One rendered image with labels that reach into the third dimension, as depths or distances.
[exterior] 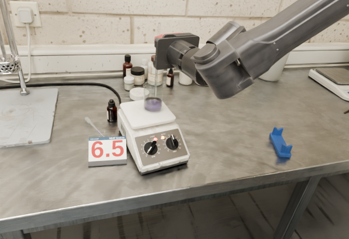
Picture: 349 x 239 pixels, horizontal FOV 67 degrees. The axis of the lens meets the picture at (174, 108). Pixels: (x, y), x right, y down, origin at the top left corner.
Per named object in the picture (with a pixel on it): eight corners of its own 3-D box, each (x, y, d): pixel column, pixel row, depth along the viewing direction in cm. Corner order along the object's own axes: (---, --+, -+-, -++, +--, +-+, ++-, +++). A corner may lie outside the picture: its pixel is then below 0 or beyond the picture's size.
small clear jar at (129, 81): (121, 89, 98) (121, 78, 96) (128, 85, 101) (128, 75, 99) (130, 92, 96) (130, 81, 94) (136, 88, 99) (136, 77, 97)
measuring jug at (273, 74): (253, 66, 130) (260, 36, 122) (280, 70, 128) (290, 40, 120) (252, 80, 115) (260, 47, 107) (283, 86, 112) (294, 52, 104)
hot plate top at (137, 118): (177, 121, 68) (177, 118, 67) (132, 130, 63) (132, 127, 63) (159, 100, 77) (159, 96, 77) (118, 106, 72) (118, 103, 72)
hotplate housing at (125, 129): (189, 163, 66) (193, 138, 62) (139, 177, 61) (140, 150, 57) (156, 117, 83) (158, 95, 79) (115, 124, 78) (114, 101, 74)
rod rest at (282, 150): (291, 158, 71) (295, 147, 70) (278, 157, 71) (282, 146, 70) (280, 135, 80) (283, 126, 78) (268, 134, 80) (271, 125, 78)
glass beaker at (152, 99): (148, 117, 68) (149, 89, 63) (138, 107, 71) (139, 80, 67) (168, 111, 71) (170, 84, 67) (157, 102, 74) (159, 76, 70)
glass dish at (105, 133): (102, 151, 67) (101, 145, 66) (85, 144, 69) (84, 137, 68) (115, 140, 72) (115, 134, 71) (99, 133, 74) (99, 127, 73)
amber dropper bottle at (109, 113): (119, 117, 81) (118, 97, 78) (115, 122, 79) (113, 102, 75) (109, 115, 82) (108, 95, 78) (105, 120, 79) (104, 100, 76)
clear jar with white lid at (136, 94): (126, 116, 82) (126, 94, 78) (134, 107, 87) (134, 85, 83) (144, 120, 81) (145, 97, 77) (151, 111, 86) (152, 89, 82)
